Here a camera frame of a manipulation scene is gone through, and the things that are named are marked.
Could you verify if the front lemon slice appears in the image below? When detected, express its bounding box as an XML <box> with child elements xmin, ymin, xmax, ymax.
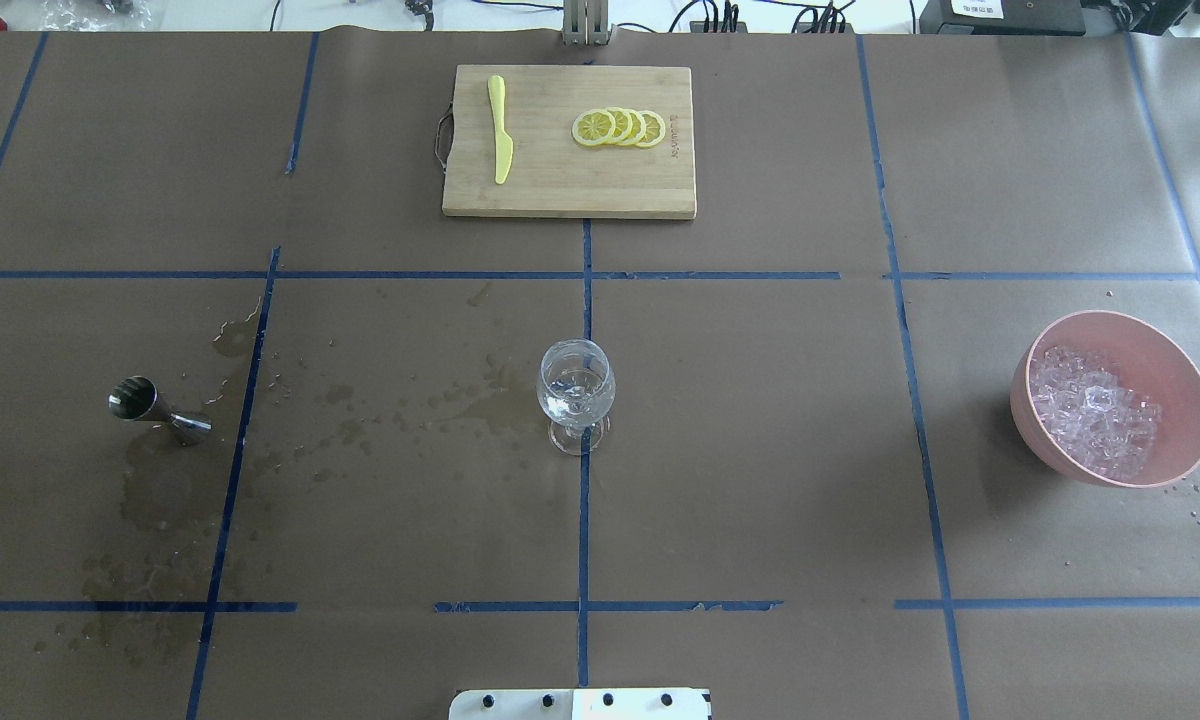
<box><xmin>571</xmin><ymin>109</ymin><xmax>618</xmax><ymax>146</ymax></box>

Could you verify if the lemon slice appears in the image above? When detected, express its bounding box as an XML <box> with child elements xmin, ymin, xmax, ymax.
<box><xmin>605</xmin><ymin>108</ymin><xmax>635</xmax><ymax>145</ymax></box>
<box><xmin>618</xmin><ymin>108</ymin><xmax>647</xmax><ymax>146</ymax></box>
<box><xmin>571</xmin><ymin>109</ymin><xmax>618</xmax><ymax>146</ymax></box>
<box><xmin>632</xmin><ymin>110</ymin><xmax>667</xmax><ymax>149</ymax></box>

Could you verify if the steel cocktail jigger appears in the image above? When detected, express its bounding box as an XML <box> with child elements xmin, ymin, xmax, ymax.
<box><xmin>107</xmin><ymin>376</ymin><xmax>214</xmax><ymax>448</ymax></box>

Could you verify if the aluminium frame post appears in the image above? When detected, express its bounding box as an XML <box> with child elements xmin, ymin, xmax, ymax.
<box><xmin>562</xmin><ymin>0</ymin><xmax>613</xmax><ymax>47</ymax></box>

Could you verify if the back lemon slice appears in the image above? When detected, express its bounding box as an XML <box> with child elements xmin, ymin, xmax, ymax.
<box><xmin>632</xmin><ymin>110</ymin><xmax>667</xmax><ymax>149</ymax></box>

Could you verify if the black box device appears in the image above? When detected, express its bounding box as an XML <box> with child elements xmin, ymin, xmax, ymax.
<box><xmin>916</xmin><ymin>1</ymin><xmax>1121</xmax><ymax>37</ymax></box>

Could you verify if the bamboo cutting board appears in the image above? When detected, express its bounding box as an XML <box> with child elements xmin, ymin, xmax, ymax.
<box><xmin>443</xmin><ymin>64</ymin><xmax>698</xmax><ymax>220</ymax></box>

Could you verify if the pink bowl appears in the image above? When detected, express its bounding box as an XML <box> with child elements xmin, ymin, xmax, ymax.
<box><xmin>1008</xmin><ymin>310</ymin><xmax>1200</xmax><ymax>490</ymax></box>

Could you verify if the pile of ice cubes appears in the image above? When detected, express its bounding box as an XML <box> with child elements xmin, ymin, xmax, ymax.
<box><xmin>1028</xmin><ymin>346</ymin><xmax>1163</xmax><ymax>484</ymax></box>

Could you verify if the clear wine glass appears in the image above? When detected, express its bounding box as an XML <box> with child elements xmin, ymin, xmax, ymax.
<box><xmin>535</xmin><ymin>338</ymin><xmax>617</xmax><ymax>456</ymax></box>

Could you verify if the white mounting base plate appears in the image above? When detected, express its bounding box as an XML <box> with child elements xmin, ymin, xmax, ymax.
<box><xmin>448</xmin><ymin>686</ymin><xmax>714</xmax><ymax>719</ymax></box>

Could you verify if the yellow plastic knife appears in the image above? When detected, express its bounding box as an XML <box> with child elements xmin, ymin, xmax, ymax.
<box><xmin>487</xmin><ymin>74</ymin><xmax>514</xmax><ymax>184</ymax></box>

